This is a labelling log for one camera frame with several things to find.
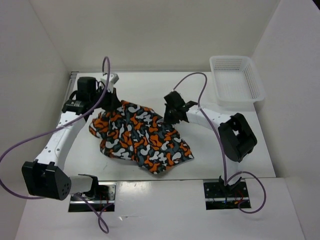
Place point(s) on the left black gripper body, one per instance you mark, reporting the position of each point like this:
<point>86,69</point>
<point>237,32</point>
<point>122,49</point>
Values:
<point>94,96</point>

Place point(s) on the aluminium table edge rail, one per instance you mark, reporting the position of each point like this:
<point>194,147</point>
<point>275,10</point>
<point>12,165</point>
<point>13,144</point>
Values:
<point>70,86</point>

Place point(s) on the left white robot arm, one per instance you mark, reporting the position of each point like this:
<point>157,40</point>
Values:
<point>44,177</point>

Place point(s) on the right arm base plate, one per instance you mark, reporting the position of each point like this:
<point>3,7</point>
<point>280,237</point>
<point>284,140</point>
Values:
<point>218,198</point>

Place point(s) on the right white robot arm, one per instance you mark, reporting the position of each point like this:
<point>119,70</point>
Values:
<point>234,134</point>

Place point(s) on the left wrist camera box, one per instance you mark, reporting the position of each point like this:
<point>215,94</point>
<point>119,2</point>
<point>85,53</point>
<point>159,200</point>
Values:
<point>109,79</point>

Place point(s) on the orange camo patterned shorts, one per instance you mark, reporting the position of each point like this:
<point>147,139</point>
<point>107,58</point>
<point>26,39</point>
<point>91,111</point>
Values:
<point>137,133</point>

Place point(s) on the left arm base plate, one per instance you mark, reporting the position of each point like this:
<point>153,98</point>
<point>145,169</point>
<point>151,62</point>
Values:
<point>103,200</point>

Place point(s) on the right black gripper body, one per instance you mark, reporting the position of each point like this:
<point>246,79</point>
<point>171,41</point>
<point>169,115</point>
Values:
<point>168,108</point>

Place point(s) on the white perforated plastic basket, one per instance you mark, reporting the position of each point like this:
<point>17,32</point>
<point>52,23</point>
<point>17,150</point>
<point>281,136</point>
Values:
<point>236,80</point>

